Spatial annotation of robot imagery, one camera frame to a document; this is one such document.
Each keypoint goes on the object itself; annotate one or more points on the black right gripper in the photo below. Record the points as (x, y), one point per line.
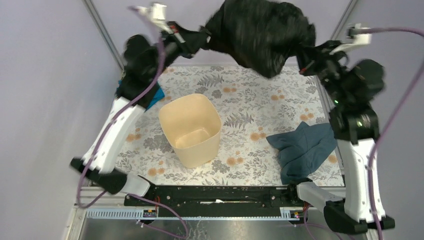
(309, 58)

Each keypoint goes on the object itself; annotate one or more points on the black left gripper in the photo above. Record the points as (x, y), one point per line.
(189, 42)

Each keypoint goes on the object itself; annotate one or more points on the black plastic trash bag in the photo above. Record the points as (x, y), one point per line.
(259, 34)

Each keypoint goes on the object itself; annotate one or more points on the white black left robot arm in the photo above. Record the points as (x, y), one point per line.
(146, 62)

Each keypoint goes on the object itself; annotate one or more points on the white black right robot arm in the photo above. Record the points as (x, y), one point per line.
(356, 129)

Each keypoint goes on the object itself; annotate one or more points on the beige plastic trash bin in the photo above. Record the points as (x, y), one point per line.
(192, 126)

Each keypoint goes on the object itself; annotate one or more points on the bright blue folded cloth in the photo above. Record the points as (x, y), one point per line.
(130, 89)

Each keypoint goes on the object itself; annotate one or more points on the floral patterned table mat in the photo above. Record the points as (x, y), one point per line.
(250, 107)

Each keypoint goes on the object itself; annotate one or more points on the dark teal crumpled cloth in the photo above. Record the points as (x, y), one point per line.
(302, 151)

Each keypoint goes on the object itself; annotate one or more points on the grey metal front tray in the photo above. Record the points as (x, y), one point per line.
(133, 224)

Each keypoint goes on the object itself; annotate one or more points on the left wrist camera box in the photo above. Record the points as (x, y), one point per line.
(156, 14)

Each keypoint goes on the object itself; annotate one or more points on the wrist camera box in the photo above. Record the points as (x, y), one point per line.
(156, 14)
(357, 36)

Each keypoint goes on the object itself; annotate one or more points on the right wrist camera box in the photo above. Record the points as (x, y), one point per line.
(357, 36)

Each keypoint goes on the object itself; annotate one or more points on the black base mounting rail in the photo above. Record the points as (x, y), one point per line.
(224, 201)

